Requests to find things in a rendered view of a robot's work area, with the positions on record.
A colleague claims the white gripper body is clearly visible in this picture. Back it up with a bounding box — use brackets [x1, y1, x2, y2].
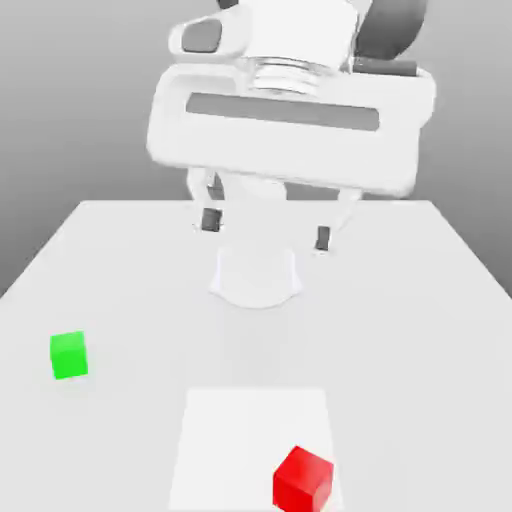
[145, 62, 438, 200]

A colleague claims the small green cube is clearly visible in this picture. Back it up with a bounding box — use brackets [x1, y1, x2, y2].
[49, 329, 90, 381]

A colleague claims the small red cube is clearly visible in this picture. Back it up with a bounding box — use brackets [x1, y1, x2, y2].
[272, 444, 336, 512]

